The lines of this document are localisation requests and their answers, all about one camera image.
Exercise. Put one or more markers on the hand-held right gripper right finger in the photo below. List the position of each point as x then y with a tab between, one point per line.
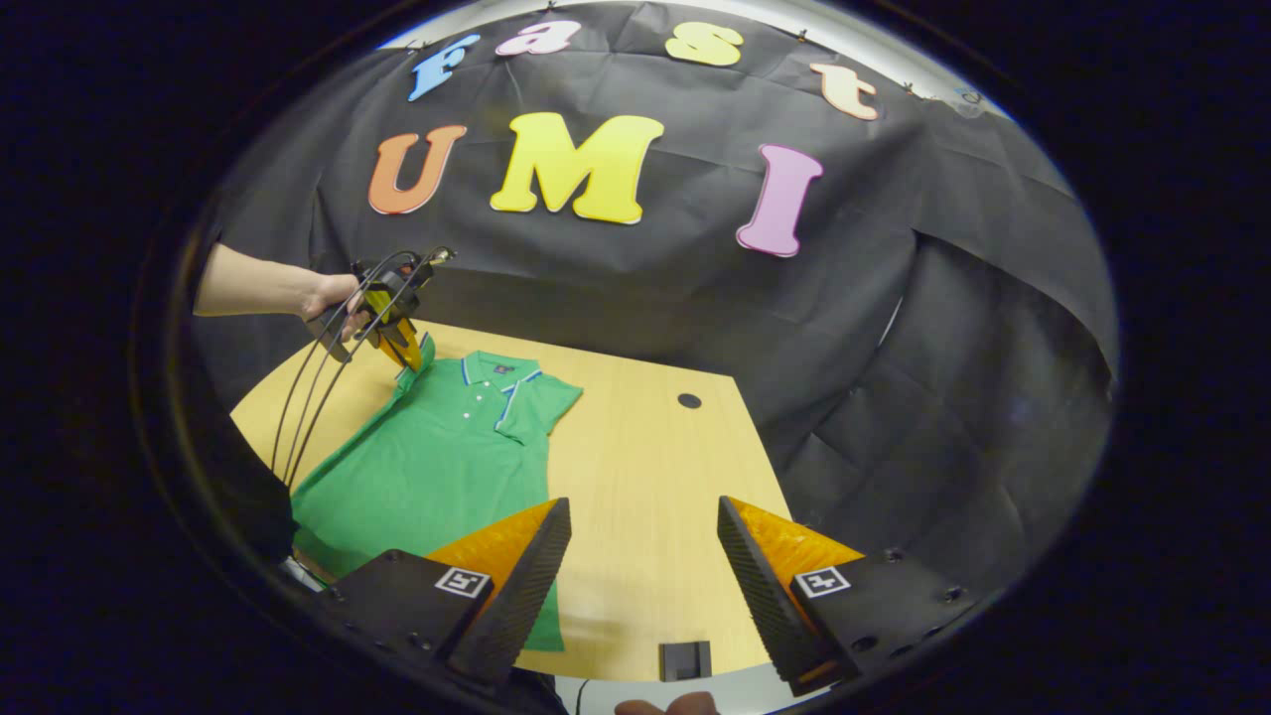
765	586

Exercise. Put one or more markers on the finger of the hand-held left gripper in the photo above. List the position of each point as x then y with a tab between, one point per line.
380	303
407	348

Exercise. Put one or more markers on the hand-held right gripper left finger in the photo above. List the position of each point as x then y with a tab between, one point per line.
516	596

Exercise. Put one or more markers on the green T-shirt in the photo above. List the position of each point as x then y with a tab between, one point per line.
437	457

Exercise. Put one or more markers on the small black box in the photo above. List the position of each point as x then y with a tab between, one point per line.
685	660

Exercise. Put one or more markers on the person's dark clothing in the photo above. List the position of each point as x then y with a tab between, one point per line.
248	497

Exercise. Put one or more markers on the translucent tape patch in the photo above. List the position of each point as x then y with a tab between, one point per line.
969	97

